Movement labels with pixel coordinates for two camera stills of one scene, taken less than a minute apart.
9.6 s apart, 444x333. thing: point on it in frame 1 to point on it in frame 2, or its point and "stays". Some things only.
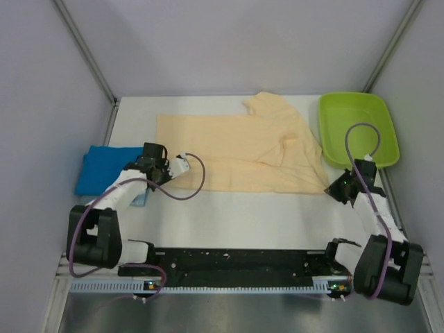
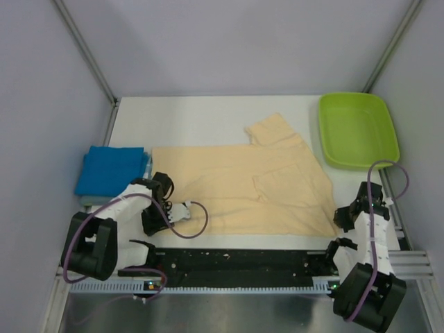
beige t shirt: x=268 y=149 to x=268 y=187
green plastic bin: x=339 y=111 stays
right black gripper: x=333 y=190 to x=340 y=215
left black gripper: x=163 y=164 to x=151 y=227
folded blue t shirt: x=100 y=164 stays
